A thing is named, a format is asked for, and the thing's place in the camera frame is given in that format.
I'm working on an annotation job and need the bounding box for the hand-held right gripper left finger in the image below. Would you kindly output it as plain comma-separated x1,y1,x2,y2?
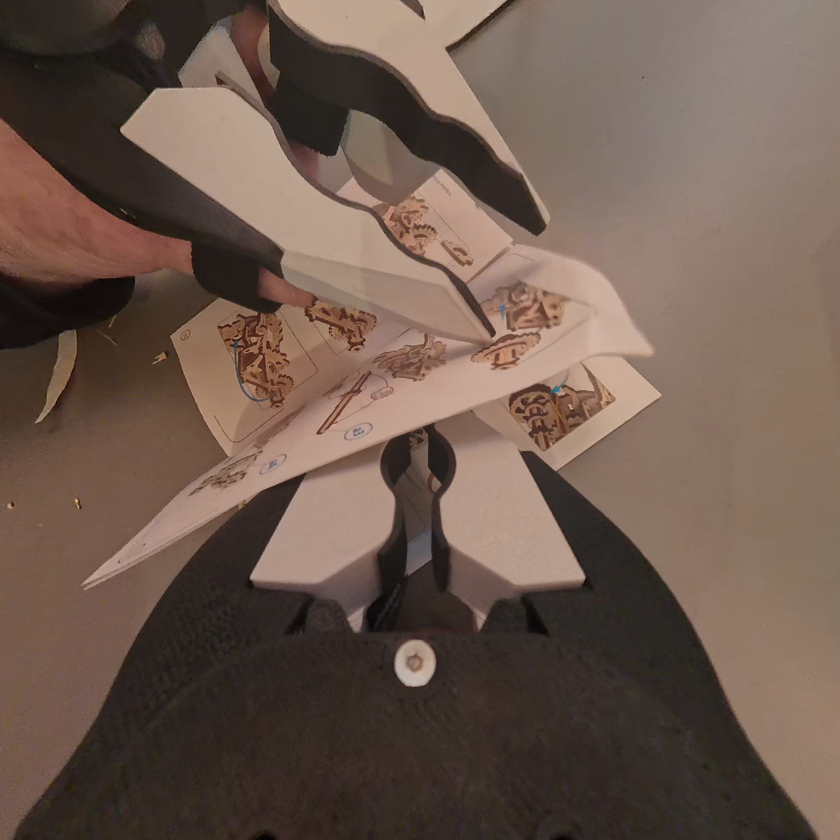
249,433,424,622

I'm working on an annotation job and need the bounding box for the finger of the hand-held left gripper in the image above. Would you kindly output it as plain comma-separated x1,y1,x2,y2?
120,84,497,343
266,0,550,237

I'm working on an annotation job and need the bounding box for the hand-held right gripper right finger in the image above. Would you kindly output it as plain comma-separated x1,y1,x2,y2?
427,412,587,629

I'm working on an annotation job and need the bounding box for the white instruction booklet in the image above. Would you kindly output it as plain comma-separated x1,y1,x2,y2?
82,174,662,590

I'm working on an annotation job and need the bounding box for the person's left hand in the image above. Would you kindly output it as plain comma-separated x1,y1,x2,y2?
0,121,316,311

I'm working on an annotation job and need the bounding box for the white paper strip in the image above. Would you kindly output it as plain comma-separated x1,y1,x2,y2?
34,328,78,424

